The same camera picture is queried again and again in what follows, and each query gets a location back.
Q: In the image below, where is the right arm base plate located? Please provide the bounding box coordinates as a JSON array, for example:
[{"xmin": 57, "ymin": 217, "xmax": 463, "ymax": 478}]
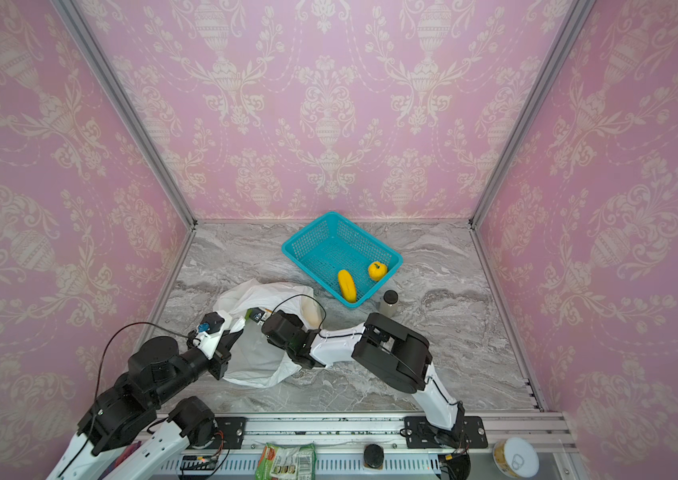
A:
[{"xmin": 399, "ymin": 416, "xmax": 489, "ymax": 450}]

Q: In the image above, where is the yellow fruit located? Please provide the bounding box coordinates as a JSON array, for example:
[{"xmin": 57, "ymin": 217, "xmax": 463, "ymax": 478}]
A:
[{"xmin": 368, "ymin": 261, "xmax": 389, "ymax": 282}]

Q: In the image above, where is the green snack packet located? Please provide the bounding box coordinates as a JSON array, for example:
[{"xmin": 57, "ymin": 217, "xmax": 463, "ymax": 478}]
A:
[{"xmin": 255, "ymin": 443, "xmax": 317, "ymax": 480}]

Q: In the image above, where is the black-lidded jar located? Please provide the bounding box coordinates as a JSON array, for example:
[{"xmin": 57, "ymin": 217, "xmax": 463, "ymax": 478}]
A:
[{"xmin": 363, "ymin": 444, "xmax": 385, "ymax": 470}]

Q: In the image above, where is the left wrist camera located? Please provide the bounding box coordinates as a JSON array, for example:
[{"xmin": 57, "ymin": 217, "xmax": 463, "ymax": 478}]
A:
[{"xmin": 193, "ymin": 311, "xmax": 240, "ymax": 360}]

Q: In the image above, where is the white-lidded can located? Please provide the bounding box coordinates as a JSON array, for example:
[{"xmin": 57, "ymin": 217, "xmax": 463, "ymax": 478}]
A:
[{"xmin": 492, "ymin": 437, "xmax": 540, "ymax": 479}]

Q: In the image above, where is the purple snack packet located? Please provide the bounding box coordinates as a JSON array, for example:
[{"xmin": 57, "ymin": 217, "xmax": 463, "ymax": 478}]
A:
[{"xmin": 98, "ymin": 442, "xmax": 139, "ymax": 478}]

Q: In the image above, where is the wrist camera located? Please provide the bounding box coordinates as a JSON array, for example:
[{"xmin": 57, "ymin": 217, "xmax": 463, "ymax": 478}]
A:
[
  {"xmin": 193, "ymin": 311, "xmax": 240, "ymax": 360},
  {"xmin": 245, "ymin": 307, "xmax": 270, "ymax": 325}
]

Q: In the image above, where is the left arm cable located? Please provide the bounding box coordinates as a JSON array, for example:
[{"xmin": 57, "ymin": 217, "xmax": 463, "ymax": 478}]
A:
[{"xmin": 56, "ymin": 321, "xmax": 199, "ymax": 475}]

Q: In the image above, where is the white plastic bag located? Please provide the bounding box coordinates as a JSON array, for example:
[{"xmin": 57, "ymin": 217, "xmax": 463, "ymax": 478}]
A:
[{"xmin": 213, "ymin": 279, "xmax": 323, "ymax": 389}]

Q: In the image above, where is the aluminium front rail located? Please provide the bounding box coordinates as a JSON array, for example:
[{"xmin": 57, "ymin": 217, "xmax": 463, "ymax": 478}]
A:
[{"xmin": 148, "ymin": 411, "xmax": 587, "ymax": 479}]

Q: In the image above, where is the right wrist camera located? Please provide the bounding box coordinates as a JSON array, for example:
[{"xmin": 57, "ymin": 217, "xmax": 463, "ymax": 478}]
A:
[{"xmin": 245, "ymin": 307, "xmax": 270, "ymax": 325}]

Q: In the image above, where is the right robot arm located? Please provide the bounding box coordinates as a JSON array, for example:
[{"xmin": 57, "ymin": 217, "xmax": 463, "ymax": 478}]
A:
[{"xmin": 262, "ymin": 310, "xmax": 468, "ymax": 450}]

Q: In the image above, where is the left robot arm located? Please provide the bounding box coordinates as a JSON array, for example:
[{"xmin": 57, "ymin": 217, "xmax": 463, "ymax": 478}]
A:
[{"xmin": 48, "ymin": 331, "xmax": 246, "ymax": 479}]

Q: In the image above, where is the small black-capped bottle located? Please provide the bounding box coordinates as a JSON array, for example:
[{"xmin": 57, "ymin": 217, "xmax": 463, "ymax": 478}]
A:
[{"xmin": 378, "ymin": 289, "xmax": 400, "ymax": 319}]

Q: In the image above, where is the teal plastic basket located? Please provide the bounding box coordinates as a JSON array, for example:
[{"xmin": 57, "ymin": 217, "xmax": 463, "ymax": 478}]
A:
[{"xmin": 282, "ymin": 212, "xmax": 404, "ymax": 309}]

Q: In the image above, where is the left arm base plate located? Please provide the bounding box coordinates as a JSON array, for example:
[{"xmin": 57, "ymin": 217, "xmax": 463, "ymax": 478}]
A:
[{"xmin": 160, "ymin": 415, "xmax": 248, "ymax": 451}]

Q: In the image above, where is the yellow banana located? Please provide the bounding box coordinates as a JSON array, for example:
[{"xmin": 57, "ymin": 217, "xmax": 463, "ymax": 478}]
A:
[{"xmin": 337, "ymin": 270, "xmax": 358, "ymax": 303}]

